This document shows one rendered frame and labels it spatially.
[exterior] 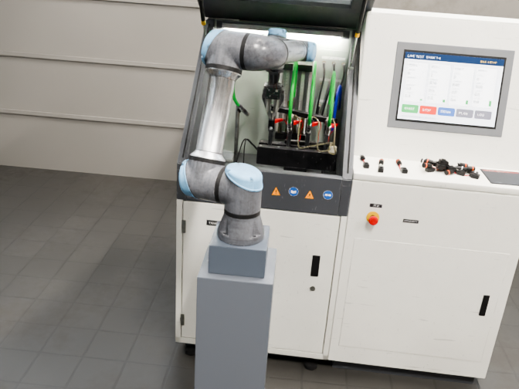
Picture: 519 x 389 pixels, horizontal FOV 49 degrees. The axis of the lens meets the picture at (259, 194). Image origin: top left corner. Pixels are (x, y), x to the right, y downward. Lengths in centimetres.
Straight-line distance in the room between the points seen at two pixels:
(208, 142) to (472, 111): 119
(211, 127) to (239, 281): 49
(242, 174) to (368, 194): 71
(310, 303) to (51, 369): 118
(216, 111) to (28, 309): 175
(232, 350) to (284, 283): 61
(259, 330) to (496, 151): 128
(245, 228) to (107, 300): 152
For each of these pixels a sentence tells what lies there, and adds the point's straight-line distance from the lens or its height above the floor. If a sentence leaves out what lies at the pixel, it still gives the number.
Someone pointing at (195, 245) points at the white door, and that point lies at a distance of 244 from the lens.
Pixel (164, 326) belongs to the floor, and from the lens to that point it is 295.
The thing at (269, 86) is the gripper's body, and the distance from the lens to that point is 230.
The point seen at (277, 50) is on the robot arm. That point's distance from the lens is 181.
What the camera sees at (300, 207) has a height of 81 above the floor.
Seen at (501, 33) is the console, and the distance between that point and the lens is 257.
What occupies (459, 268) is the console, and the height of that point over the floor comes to 61.
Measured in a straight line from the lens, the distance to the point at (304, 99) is 268.
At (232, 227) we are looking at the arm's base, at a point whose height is 96.
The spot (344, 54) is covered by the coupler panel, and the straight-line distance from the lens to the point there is 267.
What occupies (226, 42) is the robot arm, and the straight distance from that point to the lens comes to 181.
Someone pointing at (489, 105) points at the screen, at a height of 123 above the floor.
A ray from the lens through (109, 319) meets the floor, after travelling 302.
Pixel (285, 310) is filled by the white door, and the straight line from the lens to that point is 255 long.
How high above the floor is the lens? 175
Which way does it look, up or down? 23 degrees down
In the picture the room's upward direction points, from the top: 4 degrees clockwise
